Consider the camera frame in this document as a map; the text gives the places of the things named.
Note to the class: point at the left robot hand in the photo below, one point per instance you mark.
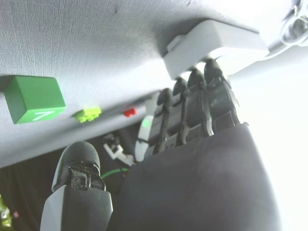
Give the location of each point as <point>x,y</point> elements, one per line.
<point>192,187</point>

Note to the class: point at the white power strip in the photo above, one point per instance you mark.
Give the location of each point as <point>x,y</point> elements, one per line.
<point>204,41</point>

